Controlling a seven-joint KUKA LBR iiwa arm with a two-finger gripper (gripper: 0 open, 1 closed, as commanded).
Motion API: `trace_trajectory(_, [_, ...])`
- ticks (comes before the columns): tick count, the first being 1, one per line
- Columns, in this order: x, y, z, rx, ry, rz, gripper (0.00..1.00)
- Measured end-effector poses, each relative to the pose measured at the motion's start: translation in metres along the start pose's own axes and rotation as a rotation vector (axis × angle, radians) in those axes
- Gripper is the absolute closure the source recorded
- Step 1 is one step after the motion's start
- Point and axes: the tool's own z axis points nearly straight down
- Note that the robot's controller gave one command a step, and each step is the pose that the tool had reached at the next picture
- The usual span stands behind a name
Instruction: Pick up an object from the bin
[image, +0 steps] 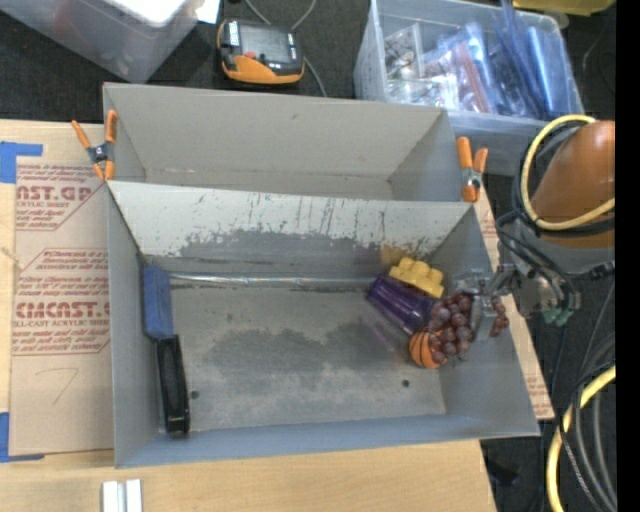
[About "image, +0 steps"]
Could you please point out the brown cardboard board, red print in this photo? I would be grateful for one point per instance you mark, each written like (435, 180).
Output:
(55, 280)

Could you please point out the orange toy basketball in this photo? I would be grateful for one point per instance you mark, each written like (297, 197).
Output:
(422, 349)

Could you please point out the red toy grape bunch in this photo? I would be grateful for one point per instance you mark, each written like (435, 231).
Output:
(454, 325)

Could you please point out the blue sponge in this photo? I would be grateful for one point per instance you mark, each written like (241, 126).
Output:
(157, 305)

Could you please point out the yellow toy building block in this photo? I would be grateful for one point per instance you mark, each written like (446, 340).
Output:
(417, 276)

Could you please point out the grey metal bin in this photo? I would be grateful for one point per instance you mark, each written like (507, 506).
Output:
(300, 350)

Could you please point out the black flat block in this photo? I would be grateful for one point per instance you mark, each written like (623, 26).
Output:
(173, 385)

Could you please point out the black cylinder on white bracket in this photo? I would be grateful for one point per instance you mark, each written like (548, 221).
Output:
(602, 271)

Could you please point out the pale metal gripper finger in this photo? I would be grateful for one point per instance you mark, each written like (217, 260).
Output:
(483, 320)
(474, 281)

